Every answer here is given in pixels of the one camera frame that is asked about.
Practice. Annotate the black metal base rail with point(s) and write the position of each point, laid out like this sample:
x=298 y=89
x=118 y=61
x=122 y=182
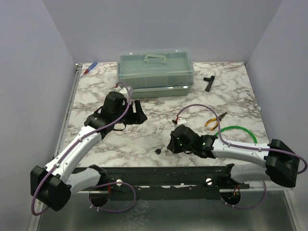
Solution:
x=174 y=183

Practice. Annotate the black T-handle tool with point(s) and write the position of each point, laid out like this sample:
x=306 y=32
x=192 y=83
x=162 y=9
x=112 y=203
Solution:
x=210 y=81

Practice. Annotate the blue red screwdriver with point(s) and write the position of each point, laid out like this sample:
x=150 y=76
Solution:
x=93 y=65

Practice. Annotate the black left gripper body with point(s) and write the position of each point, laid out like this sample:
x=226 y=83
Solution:
x=131 y=117

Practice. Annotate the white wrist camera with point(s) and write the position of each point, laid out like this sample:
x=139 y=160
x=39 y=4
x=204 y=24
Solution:
x=123 y=90
x=179 y=121

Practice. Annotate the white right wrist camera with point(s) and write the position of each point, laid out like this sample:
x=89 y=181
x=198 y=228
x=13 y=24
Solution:
x=179 y=121

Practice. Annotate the yellow handled needle-nose pliers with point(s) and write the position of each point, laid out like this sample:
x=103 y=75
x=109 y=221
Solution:
x=216 y=120

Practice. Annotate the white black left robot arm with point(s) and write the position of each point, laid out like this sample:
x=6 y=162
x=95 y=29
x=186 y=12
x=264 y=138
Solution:
x=54 y=183

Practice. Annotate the black head key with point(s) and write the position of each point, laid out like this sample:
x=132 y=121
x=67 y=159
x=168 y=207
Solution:
x=159 y=150

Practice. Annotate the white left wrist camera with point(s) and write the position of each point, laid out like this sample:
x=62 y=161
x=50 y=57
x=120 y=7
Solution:
x=123 y=90

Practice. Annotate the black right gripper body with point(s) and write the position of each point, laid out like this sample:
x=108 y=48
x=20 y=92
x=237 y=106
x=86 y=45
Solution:
x=177 y=147

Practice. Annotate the green cable lock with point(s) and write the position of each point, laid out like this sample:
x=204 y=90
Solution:
x=242 y=129

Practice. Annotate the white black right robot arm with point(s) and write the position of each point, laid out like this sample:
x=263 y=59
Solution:
x=274 y=161

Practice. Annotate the left side aluminium rail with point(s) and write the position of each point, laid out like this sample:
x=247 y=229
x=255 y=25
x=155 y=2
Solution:
x=67 y=114

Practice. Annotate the translucent green plastic toolbox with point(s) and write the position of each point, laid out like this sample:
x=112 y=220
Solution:
x=159 y=73

